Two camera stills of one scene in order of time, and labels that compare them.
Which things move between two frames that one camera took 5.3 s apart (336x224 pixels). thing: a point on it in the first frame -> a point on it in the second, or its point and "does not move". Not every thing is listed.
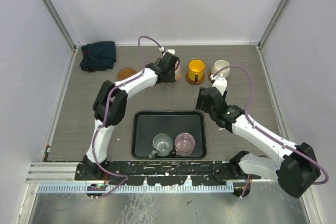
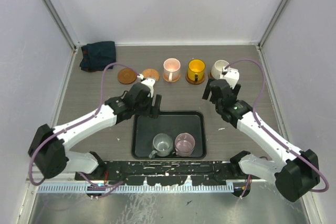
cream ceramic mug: [218, 65] does not move
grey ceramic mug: [163, 144] does not move
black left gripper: [171, 78] -> [151, 110]
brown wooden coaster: [192, 81] does not move
